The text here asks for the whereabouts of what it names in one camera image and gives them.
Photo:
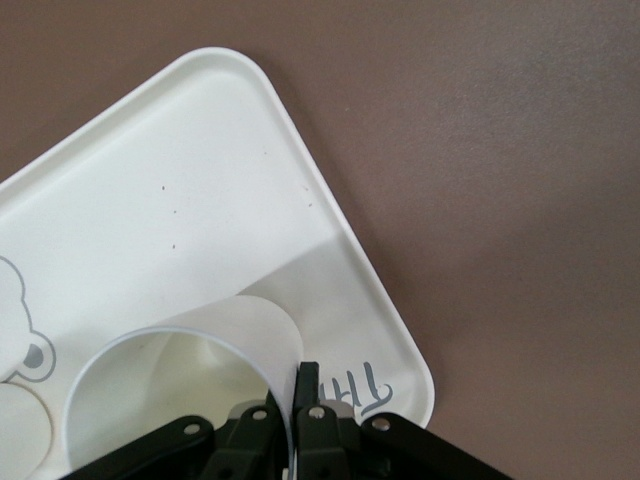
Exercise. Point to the white plastic cup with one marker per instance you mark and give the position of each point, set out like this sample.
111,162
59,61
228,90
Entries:
250,325

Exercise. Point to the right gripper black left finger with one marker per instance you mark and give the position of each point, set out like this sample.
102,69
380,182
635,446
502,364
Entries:
240,440

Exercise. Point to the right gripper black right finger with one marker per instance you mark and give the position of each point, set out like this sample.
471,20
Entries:
325,440

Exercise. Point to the brown table mat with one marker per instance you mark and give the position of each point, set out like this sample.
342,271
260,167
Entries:
500,150

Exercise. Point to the white bear print tray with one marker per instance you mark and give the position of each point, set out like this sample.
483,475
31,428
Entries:
175,175

